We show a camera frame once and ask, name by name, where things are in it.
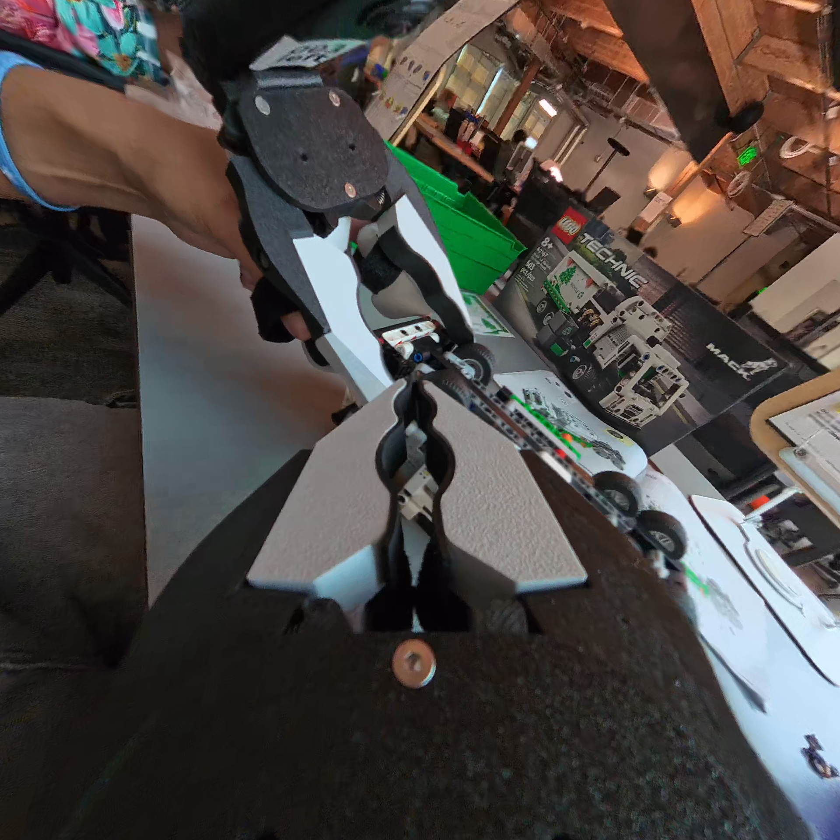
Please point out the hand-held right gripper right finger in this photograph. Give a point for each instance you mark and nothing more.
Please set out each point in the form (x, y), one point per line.
(505, 518)

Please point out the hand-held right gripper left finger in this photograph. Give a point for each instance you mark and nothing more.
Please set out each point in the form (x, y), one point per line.
(328, 512)

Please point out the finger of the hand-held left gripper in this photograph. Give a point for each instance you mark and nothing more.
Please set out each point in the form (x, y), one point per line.
(426, 249)
(341, 308)

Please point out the lego truck chassis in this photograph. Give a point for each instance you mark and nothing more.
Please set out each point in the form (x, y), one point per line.
(544, 433)

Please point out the person's left forearm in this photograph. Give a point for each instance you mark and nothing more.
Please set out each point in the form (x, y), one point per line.
(118, 151)

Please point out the black lego set box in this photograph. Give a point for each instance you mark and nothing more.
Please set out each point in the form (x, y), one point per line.
(630, 328)

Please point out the scattered loose lego pieces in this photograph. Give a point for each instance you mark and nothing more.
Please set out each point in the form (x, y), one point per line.
(819, 754)

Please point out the person's left hand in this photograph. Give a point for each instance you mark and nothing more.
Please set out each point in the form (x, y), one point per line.
(296, 326)

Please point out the green white sticker sheet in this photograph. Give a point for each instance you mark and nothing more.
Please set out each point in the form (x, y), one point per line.
(485, 318)

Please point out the thick open instruction booklet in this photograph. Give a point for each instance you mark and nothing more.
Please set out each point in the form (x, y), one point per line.
(590, 407)

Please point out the black floor lamp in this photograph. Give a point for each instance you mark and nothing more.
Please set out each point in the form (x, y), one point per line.
(617, 164)

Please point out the thin instruction booklet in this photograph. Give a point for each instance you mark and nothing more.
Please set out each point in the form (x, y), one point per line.
(715, 623)

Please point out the tan wooden board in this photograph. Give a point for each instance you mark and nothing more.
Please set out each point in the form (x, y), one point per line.
(764, 407)

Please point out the white desk lamp base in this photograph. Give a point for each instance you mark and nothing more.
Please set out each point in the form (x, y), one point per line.
(781, 597)

